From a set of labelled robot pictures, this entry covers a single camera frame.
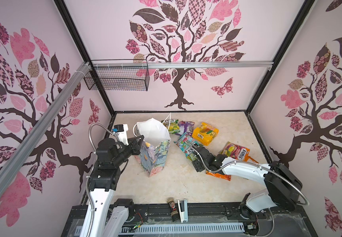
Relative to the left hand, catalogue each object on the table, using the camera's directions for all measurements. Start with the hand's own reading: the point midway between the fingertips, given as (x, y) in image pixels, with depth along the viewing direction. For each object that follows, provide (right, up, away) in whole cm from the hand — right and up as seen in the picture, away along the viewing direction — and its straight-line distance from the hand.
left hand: (144, 139), depth 68 cm
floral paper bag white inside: (+5, -5, 0) cm, 7 cm away
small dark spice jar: (+14, -37, +3) cm, 40 cm away
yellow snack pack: (+35, +1, +32) cm, 47 cm away
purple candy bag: (+21, +5, +39) cm, 45 cm away
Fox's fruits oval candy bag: (+54, -10, +24) cm, 60 cm away
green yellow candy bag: (+13, +6, +39) cm, 41 cm away
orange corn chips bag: (+43, -23, +15) cm, 51 cm away
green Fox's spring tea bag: (+22, -6, +26) cm, 35 cm away
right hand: (+29, -14, +21) cm, 38 cm away
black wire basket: (-23, +40, +27) cm, 53 cm away
